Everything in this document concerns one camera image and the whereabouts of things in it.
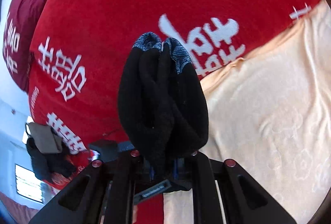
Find dark red pillow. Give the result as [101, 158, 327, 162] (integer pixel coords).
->
[2, 0, 47, 93]

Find cream embroidered bed sheet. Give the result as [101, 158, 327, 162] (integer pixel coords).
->
[163, 0, 331, 224]

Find black pants with grey trim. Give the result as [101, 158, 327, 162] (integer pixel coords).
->
[118, 32, 209, 164]

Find red wedding blanket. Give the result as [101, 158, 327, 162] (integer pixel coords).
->
[29, 0, 321, 155]

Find black jacket pile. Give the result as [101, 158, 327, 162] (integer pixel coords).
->
[25, 125, 76, 183]

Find folded beige fleece garment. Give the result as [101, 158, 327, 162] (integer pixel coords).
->
[26, 122, 63, 154]

